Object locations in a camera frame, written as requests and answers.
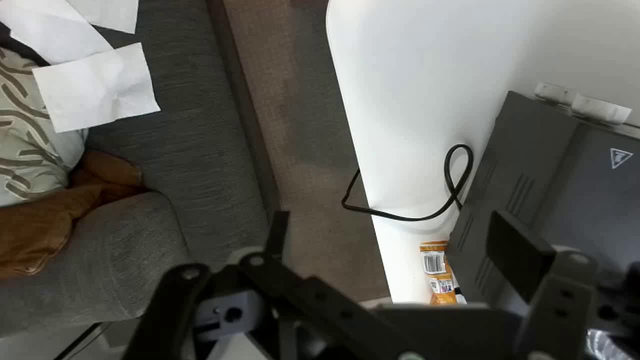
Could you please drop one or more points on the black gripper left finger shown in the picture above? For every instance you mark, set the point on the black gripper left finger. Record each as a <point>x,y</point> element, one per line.
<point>306,292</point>

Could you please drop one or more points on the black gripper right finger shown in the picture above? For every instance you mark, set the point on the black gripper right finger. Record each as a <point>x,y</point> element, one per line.
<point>520,257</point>

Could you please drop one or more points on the orange snack packet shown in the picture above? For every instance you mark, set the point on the orange snack packet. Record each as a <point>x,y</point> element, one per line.
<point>436,262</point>

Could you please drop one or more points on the black toaster oven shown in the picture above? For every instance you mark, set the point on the black toaster oven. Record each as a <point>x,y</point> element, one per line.
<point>532,167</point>

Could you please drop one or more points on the grey fabric sofa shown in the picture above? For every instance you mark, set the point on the grey fabric sofa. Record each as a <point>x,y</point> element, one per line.
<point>186,146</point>

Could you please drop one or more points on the brown leather cushion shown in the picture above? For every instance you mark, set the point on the brown leather cushion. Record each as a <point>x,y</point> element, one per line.
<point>40,226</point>

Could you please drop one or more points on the white fabric sheet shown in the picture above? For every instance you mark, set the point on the white fabric sheet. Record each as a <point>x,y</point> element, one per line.
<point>97,87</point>
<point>111,12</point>
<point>47,26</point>

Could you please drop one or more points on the patterned beige cushion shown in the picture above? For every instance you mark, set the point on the patterned beige cushion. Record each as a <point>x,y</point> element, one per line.
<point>26,133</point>

